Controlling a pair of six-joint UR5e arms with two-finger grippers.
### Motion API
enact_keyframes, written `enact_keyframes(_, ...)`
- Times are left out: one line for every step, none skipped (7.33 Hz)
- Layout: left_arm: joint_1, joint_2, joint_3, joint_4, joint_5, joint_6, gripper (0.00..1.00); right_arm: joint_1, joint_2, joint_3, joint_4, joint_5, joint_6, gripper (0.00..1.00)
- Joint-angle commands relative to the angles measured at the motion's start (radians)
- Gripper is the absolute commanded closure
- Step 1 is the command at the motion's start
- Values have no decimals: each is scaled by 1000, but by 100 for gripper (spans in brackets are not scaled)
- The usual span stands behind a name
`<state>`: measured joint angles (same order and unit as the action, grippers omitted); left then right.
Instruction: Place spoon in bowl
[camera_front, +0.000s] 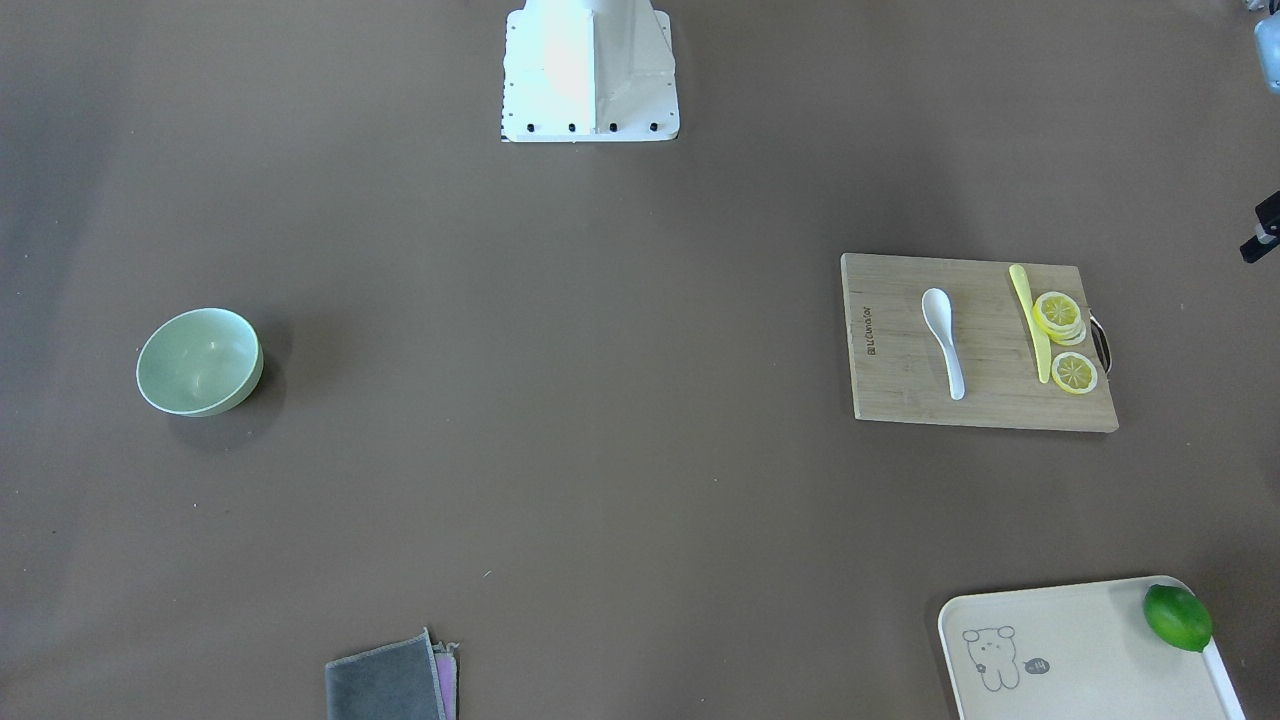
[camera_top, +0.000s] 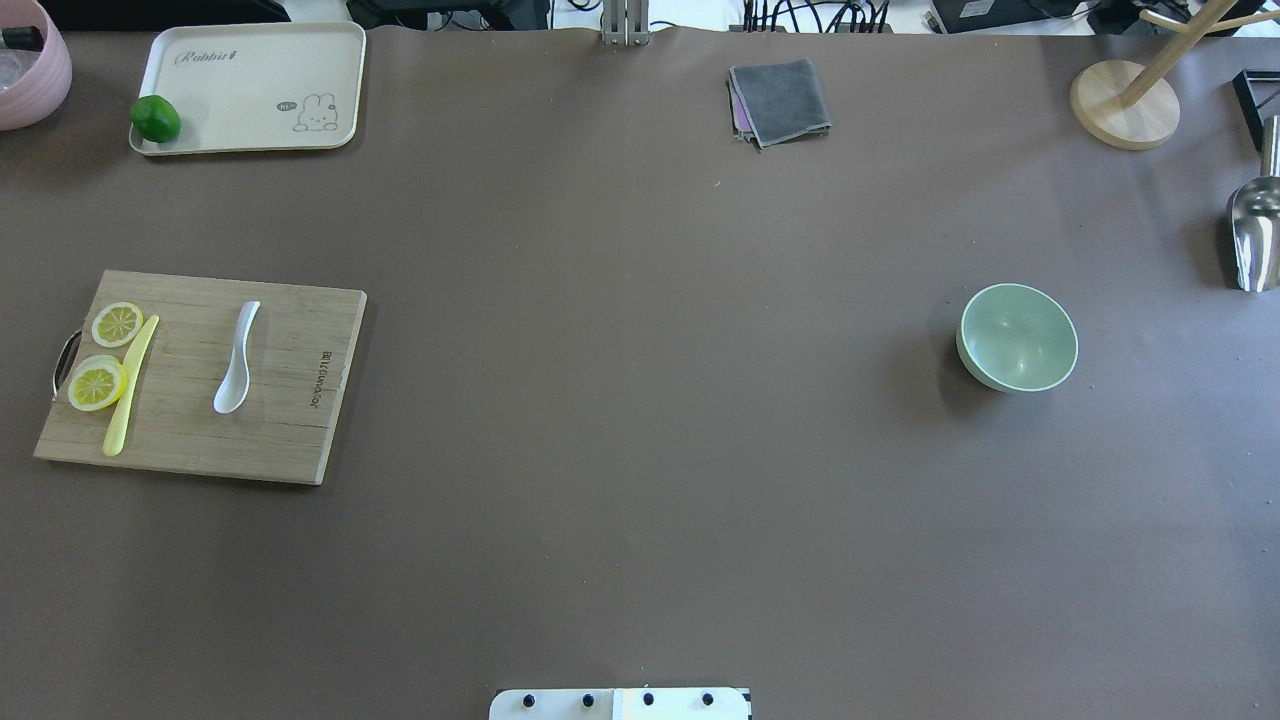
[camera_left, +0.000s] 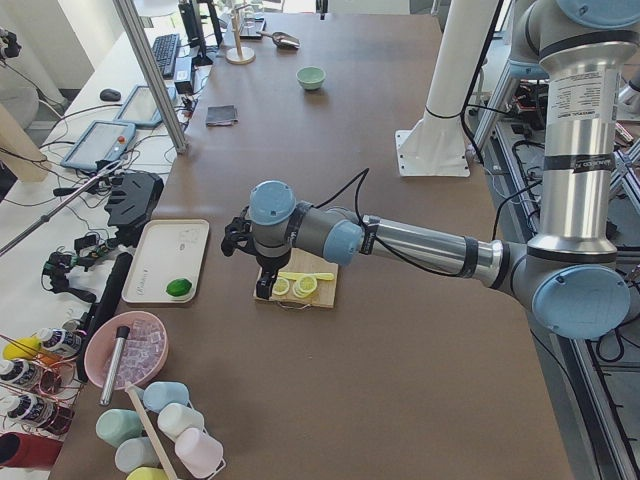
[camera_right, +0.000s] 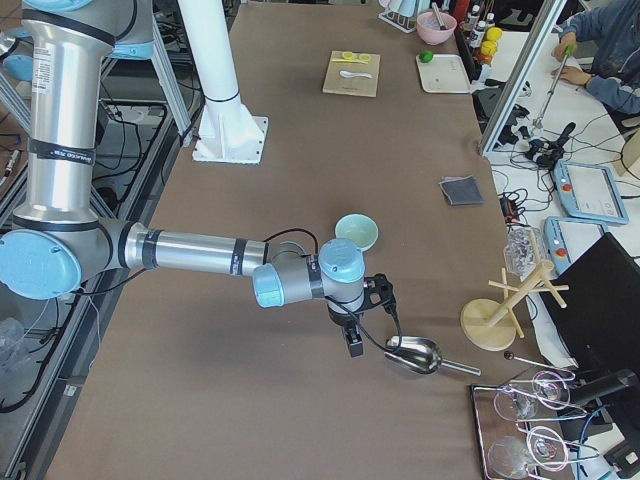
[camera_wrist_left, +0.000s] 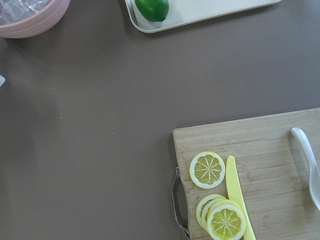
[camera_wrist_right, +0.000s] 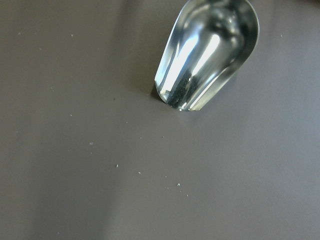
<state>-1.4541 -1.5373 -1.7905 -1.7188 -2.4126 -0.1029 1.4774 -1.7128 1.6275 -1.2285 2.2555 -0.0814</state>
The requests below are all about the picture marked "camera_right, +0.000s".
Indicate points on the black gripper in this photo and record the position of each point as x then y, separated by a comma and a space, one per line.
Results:
342, 318

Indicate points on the light green bowl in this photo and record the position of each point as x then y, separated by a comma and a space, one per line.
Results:
359, 228

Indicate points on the white ceramic spoon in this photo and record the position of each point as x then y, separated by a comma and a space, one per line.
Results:
353, 75

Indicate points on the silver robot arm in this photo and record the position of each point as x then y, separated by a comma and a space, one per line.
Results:
57, 242

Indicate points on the pink bowl with ice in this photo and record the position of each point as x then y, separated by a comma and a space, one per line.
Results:
429, 30

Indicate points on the metal ice scoop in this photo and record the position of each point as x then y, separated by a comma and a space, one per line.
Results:
422, 355

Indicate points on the wooden mug tree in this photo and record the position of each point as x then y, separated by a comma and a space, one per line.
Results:
493, 326

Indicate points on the grey folded cloth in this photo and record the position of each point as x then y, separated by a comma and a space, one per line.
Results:
461, 191

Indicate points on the clear plastic container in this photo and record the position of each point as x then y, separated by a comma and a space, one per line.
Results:
524, 250

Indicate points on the near teach pendant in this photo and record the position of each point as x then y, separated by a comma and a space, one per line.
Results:
567, 239

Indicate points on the teach pendant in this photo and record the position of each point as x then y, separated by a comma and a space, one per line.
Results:
589, 192
567, 239

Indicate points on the black monitor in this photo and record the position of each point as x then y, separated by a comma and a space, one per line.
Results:
599, 326

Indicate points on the bamboo cutting board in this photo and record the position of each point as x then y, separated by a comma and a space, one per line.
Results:
334, 84

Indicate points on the far teach pendant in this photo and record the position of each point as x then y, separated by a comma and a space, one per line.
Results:
589, 192

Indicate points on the yellow plastic knife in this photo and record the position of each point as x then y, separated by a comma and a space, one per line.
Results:
350, 60

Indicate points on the cream plastic tray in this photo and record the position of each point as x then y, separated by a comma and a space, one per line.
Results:
443, 74

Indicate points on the green lime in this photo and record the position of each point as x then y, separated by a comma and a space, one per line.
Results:
426, 56

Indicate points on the metal muddler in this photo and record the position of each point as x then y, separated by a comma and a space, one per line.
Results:
439, 17

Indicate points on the seated person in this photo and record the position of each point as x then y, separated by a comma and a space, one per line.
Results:
614, 75

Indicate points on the wire glass rack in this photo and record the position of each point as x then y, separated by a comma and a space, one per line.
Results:
518, 427

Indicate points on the white camera post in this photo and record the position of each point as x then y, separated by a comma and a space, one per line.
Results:
228, 132

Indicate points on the aluminium frame post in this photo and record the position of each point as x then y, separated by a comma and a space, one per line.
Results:
505, 99

